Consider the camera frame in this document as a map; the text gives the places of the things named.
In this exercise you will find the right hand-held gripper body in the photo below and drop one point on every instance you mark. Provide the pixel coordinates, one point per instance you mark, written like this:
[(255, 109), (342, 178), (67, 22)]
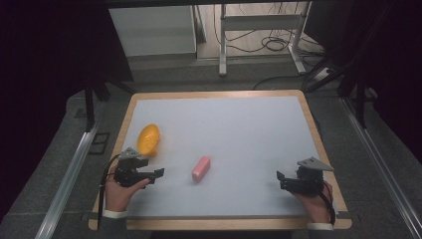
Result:
[(308, 177)]

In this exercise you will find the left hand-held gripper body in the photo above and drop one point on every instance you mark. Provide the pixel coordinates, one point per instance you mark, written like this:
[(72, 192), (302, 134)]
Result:
[(127, 167)]

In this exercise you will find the person's left hand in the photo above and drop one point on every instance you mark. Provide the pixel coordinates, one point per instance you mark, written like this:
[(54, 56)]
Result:
[(120, 193)]

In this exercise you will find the person's right hand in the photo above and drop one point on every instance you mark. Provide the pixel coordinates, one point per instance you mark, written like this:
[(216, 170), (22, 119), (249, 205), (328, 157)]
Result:
[(315, 207)]

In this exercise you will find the yellow mango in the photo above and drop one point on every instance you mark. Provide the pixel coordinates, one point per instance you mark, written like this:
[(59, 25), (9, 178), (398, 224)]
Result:
[(148, 139)]

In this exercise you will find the pink eraser block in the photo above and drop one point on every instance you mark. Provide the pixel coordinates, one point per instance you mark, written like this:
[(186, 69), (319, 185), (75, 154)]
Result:
[(201, 169)]

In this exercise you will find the black metal stand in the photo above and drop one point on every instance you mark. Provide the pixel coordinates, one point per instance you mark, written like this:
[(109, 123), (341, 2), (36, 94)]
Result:
[(356, 89), (94, 96)]

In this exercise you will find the white power strip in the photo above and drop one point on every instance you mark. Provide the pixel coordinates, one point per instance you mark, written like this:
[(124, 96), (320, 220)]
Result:
[(323, 74)]

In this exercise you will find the white cabinet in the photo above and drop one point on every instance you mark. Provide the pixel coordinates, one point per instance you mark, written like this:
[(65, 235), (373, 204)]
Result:
[(154, 30)]

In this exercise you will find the aluminium rail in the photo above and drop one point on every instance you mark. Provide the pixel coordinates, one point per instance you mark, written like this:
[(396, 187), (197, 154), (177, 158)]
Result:
[(68, 181), (381, 167)]

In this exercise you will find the white metal desk frame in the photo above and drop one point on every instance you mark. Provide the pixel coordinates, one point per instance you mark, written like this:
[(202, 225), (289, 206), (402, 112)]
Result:
[(262, 33)]

